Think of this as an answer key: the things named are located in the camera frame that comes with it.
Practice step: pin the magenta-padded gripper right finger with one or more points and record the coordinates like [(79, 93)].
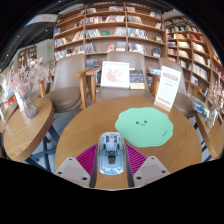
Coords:
[(136, 160)]

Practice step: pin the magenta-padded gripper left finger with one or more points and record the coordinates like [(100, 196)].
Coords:
[(85, 160)]

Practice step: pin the transparent computer mouse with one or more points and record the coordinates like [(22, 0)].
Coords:
[(111, 153)]

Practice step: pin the green round mouse pad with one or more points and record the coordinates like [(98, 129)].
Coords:
[(146, 128)]

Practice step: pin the round wooden side table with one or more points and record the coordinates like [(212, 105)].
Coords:
[(211, 136), (26, 130)]

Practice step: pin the glass vase with dried flowers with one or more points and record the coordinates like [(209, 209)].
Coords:
[(211, 120), (29, 108)]

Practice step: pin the brown armchair with wooden arms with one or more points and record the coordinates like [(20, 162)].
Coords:
[(186, 100), (66, 80), (133, 61)]

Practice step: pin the white sign on wooden base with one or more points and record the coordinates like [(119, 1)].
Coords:
[(168, 86)]

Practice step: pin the dark book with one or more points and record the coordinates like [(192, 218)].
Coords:
[(137, 78)]

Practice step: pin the colourful magazine stack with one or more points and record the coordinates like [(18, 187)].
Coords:
[(201, 106)]

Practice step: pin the white framed picture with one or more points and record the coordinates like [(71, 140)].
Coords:
[(115, 75)]

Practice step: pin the small white table sign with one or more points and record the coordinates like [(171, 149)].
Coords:
[(18, 100)]

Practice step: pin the small wooden bookshelf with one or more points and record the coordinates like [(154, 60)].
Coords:
[(26, 55)]

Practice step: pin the wooden bookshelf with books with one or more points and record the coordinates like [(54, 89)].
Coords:
[(196, 53), (106, 30)]

